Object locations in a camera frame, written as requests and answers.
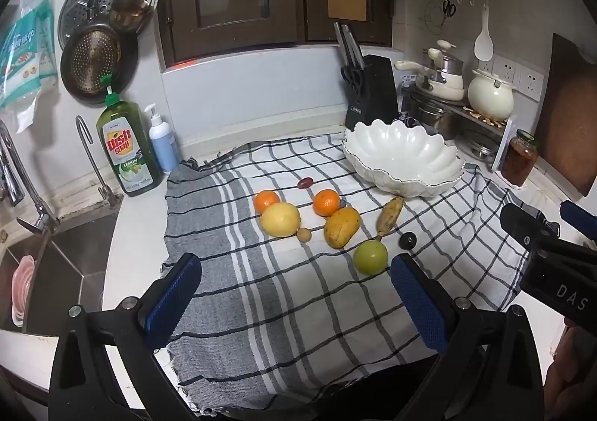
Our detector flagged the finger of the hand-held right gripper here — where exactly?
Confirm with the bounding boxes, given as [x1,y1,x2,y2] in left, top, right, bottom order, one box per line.
[500,203,560,258]
[560,199,597,245]

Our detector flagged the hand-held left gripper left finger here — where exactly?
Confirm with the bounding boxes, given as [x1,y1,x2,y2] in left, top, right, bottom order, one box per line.
[49,253,202,421]

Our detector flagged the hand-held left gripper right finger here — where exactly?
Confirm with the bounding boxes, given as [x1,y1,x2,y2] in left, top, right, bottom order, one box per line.
[389,254,546,421]

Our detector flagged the green round fruit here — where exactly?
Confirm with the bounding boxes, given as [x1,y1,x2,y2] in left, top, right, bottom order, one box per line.
[353,241,389,275]

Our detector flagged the small banana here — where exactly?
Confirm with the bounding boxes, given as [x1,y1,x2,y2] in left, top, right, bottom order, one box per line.
[375,196,404,240]

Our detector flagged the yellow mango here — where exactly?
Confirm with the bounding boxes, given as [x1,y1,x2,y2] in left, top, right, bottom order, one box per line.
[324,207,362,249]

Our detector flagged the yellow lemon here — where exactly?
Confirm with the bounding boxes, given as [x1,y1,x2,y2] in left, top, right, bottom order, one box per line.
[260,202,301,238]

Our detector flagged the white scalloped bowl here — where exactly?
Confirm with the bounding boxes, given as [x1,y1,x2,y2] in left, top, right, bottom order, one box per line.
[342,119,466,198]

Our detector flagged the orange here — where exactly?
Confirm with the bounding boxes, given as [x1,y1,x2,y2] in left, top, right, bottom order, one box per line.
[254,190,281,214]
[313,188,341,217]

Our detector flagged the person's right hand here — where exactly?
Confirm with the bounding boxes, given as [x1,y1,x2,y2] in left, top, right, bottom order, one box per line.
[546,321,597,421]

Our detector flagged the glass jar of sauce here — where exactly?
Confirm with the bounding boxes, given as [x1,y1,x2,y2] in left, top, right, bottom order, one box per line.
[501,129,539,187]

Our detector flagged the glass pot lid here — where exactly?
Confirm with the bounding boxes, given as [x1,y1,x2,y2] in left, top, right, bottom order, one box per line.
[464,132,497,161]

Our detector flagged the brown cutting board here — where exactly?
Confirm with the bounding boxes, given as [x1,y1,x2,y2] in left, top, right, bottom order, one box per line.
[532,33,597,197]

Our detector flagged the steel sink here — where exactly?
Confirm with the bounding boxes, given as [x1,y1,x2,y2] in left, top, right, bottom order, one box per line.
[0,211,119,333]

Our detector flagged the wooden bead trivet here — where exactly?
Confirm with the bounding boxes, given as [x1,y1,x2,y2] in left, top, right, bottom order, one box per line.
[462,106,507,127]

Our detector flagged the grey checked cloth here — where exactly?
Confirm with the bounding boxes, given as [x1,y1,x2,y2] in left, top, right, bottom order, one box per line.
[161,129,532,417]

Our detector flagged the white ceramic kettle pot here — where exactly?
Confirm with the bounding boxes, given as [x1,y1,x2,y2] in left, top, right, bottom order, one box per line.
[468,69,515,121]

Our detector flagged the large stainless steel pot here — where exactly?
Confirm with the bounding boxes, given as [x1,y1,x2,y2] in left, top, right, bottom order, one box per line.
[410,95,460,139]

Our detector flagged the thin curved metal tap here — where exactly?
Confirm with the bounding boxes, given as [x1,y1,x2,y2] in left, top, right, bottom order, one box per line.
[75,115,123,212]

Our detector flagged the white blue pump bottle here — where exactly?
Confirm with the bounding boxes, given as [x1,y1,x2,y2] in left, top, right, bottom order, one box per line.
[144,104,181,174]

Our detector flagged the pink strainer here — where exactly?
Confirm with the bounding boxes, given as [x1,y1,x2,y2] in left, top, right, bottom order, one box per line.
[12,255,38,327]

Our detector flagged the green dish soap bottle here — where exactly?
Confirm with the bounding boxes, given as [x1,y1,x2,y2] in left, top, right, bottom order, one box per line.
[96,75,164,198]

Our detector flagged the white saucepan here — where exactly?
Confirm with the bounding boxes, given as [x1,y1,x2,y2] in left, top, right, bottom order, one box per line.
[395,60,466,100]

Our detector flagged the chrome kitchen faucet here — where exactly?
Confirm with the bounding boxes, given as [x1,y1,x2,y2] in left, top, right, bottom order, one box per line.
[0,120,59,235]

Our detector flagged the small steel pot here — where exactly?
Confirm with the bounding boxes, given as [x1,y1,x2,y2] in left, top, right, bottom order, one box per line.
[426,40,463,77]

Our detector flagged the white rice spoon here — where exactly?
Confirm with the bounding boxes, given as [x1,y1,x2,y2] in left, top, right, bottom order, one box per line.
[474,4,494,62]

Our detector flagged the black knife block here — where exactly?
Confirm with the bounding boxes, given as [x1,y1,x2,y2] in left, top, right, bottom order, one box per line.
[345,54,399,132]

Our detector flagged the black kitchen scissors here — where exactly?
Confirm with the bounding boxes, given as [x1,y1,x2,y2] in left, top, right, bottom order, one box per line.
[340,66,367,98]

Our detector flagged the dark perforated pan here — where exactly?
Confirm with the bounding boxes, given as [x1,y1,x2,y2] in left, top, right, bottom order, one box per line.
[60,0,138,105]

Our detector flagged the plastic bag package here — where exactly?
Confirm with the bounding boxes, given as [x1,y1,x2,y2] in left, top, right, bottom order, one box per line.
[0,0,61,133]

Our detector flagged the round steel steamer plate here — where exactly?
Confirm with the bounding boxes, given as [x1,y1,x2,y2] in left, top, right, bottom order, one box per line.
[57,0,160,51]

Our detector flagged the white wall sockets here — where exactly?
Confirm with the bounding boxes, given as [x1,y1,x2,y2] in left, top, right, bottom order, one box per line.
[490,55,546,100]

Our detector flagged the hanging wire trivet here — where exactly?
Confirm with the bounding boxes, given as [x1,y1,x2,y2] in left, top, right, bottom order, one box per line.
[422,0,451,35]

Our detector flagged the steel handled knife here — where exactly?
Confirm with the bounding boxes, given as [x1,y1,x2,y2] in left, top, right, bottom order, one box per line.
[333,21,356,70]
[342,24,365,70]

